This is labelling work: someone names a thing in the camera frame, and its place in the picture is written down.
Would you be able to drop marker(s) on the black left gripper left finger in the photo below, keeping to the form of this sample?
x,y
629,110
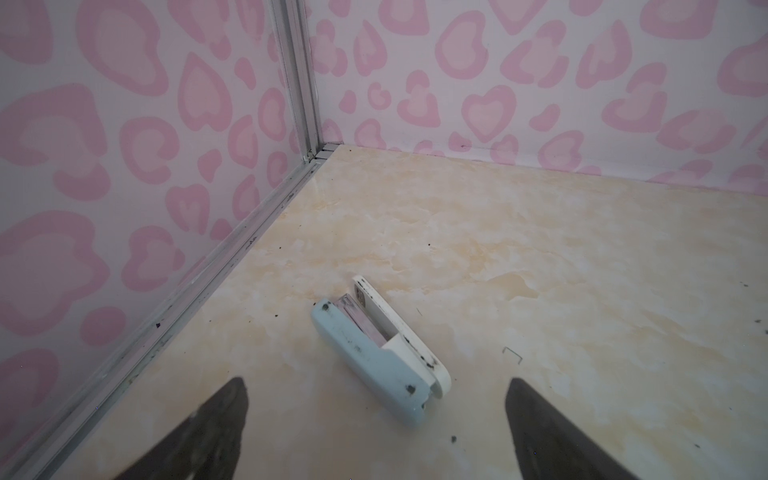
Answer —
x,y
206,445

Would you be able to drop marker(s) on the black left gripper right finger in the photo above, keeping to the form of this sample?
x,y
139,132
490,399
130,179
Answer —
x,y
548,445

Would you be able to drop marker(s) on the loose metal staple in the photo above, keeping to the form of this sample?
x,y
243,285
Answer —
x,y
518,357

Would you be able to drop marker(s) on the light blue white stapler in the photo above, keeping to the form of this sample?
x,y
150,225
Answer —
x,y
383,350

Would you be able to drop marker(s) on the aluminium floor rail left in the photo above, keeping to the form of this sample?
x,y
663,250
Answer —
x,y
54,442

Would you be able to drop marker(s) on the aluminium vertical corner post left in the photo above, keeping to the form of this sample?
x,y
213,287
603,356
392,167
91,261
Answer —
x,y
293,40

